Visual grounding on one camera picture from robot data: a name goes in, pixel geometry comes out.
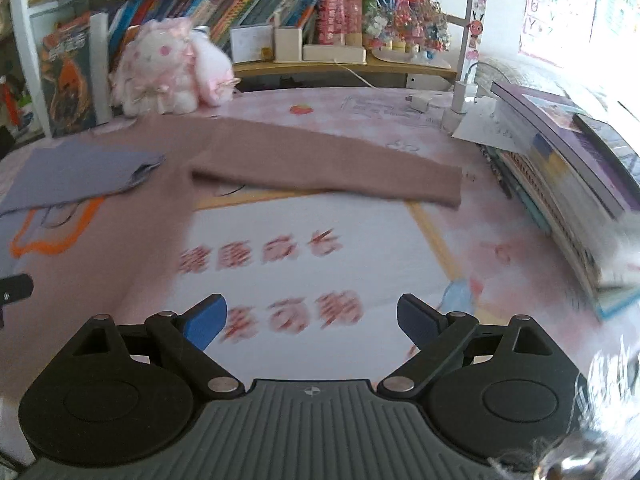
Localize white flat box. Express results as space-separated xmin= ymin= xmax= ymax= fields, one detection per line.
xmin=303 ymin=44 xmax=367 ymax=65

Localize pink white plush bunny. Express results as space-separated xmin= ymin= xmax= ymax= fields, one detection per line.
xmin=110 ymin=18 xmax=240 ymax=117

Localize white shelf unit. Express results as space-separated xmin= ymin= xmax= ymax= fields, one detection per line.
xmin=6 ymin=0 xmax=486 ymax=138

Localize stack of books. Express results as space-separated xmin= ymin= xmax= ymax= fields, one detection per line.
xmin=454 ymin=81 xmax=639 ymax=318

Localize white usb adapter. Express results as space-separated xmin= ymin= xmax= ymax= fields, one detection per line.
xmin=406 ymin=93 xmax=431 ymax=114

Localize Harry Potter book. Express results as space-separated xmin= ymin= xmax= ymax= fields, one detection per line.
xmin=39 ymin=11 xmax=113 ymax=138

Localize white calendar card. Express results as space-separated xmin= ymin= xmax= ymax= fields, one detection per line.
xmin=230 ymin=24 xmax=274 ymax=64

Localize purple and pink sweater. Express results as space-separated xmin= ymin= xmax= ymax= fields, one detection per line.
xmin=1 ymin=116 xmax=462 ymax=408

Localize colourful bottle row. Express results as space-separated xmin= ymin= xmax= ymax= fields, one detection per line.
xmin=314 ymin=0 xmax=451 ymax=58

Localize row of shelf books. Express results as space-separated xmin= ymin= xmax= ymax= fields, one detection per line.
xmin=107 ymin=0 xmax=319 ymax=60

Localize white charger plug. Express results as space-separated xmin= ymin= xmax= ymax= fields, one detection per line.
xmin=440 ymin=61 xmax=496 ymax=136

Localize pink checkered desk mat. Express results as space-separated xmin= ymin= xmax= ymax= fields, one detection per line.
xmin=0 ymin=84 xmax=640 ymax=461

